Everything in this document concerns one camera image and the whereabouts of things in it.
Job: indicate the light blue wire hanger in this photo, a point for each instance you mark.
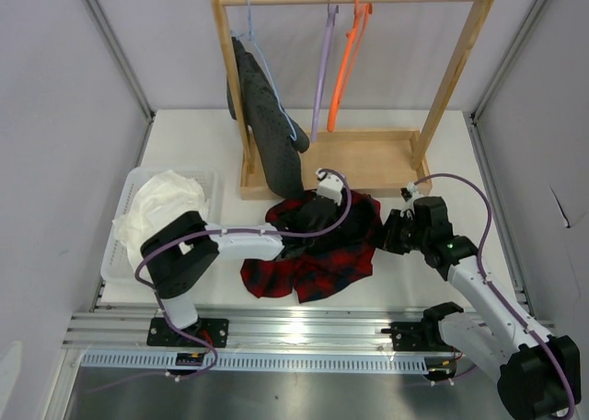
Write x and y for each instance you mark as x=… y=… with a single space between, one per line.
x=252 y=38

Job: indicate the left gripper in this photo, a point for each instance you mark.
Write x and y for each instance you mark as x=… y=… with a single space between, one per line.
x=335 y=215

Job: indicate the red plaid skirt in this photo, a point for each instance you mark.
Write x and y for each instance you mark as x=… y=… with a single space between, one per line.
x=341 y=258

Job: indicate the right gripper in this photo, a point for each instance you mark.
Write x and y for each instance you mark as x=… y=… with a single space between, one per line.
x=395 y=218

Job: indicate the grey dotted garment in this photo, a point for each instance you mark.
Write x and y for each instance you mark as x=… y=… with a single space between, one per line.
x=279 y=139

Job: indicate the orange plastic hanger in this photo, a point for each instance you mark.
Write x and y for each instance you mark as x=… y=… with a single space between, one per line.
x=361 y=15

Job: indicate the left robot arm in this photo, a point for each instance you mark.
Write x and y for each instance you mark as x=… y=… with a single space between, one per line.
x=177 y=256

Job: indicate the wooden clothes rack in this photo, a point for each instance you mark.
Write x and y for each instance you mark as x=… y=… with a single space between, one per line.
x=378 y=161

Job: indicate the aluminium mounting rail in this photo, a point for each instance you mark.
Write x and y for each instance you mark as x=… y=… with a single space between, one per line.
x=306 y=330

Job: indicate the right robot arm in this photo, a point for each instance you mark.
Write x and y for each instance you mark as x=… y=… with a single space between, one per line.
x=536 y=373

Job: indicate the white cloth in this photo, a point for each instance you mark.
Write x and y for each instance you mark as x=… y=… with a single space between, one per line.
x=165 y=197

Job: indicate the white plastic basket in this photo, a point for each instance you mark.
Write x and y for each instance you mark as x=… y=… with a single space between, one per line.
x=115 y=265

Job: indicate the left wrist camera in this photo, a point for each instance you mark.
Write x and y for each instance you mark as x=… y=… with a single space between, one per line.
x=330 y=185

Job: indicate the purple plastic hanger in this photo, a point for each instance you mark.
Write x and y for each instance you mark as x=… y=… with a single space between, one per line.
x=322 y=69

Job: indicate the slotted cable duct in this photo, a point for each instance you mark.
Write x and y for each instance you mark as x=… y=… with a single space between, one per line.
x=380 y=364

